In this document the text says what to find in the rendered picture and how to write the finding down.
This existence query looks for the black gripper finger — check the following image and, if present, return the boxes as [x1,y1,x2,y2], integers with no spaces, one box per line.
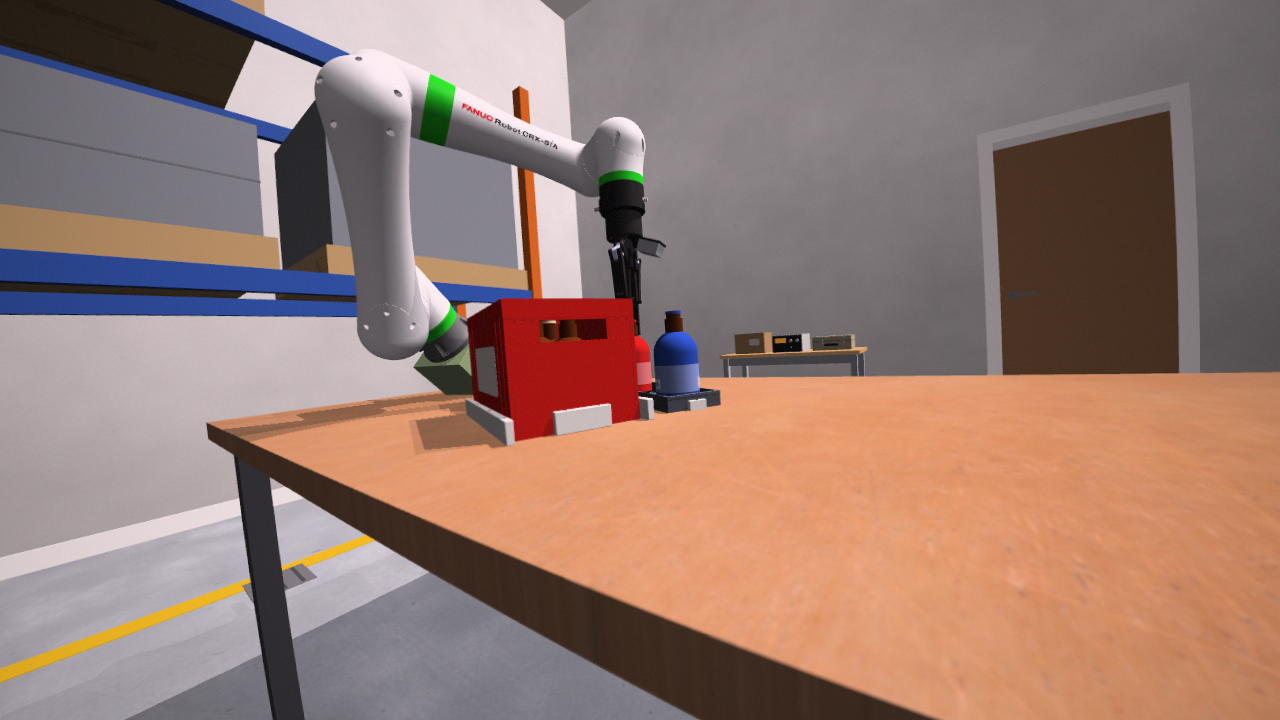
[608,243,634,299]
[631,250,643,334]

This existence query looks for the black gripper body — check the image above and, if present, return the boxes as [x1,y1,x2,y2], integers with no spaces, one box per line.
[605,210,643,265]

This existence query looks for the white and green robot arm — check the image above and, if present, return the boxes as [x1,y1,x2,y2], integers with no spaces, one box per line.
[314,49,648,363]

